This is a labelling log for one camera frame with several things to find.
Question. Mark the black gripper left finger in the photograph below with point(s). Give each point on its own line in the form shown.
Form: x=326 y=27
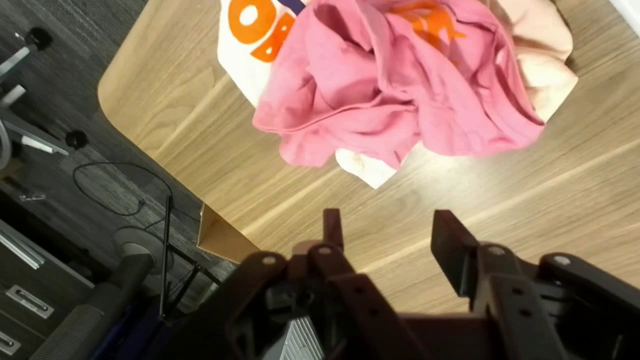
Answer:
x=333 y=233

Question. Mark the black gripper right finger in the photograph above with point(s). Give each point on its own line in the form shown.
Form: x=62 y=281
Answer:
x=457 y=251

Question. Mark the pink cloth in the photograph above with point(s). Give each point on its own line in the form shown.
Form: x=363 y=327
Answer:
x=401 y=80

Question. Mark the white cloth with orange print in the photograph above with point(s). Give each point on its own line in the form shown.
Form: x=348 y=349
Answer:
x=235 y=66

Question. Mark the orange brown cardboard box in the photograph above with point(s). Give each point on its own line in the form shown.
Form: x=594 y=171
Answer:
x=216 y=241

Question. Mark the grey drawer cabinet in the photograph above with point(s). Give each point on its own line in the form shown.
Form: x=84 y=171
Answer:
x=33 y=293

